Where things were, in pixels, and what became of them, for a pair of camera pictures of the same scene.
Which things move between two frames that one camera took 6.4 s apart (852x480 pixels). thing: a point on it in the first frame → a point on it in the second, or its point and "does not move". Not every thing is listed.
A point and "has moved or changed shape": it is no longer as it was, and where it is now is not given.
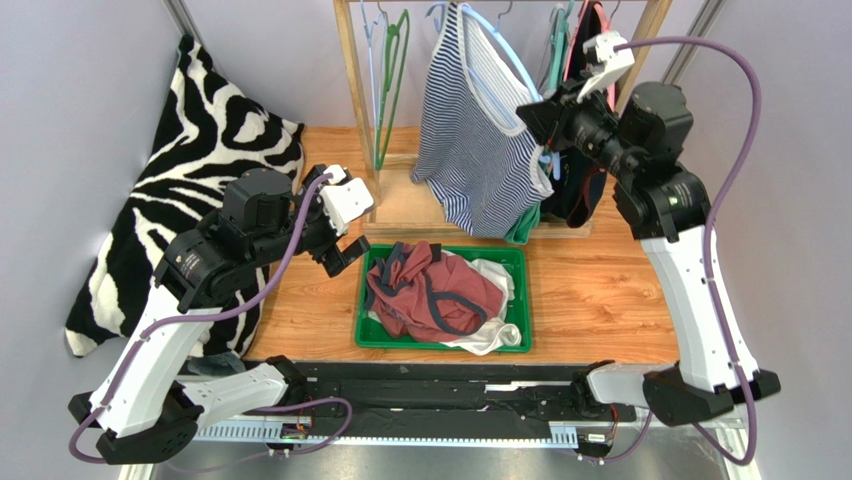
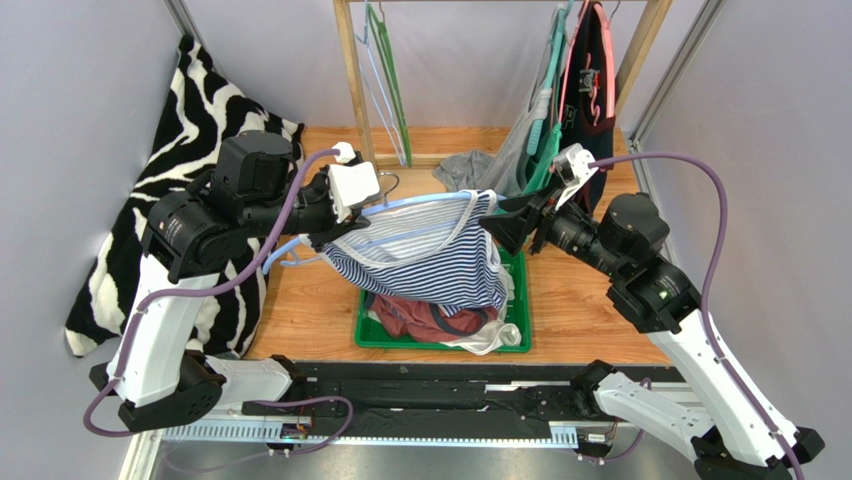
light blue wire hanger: (376, 123) → (377, 97)
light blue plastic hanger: (476, 15) → (384, 204)
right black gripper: (555, 118) → (538, 219)
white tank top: (500, 334) does not move
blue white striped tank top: (481, 160) → (440, 249)
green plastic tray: (368, 334) does not move
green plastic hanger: (392, 41) has moved or changed shape
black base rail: (437, 404) does not move
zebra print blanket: (210, 129) does not move
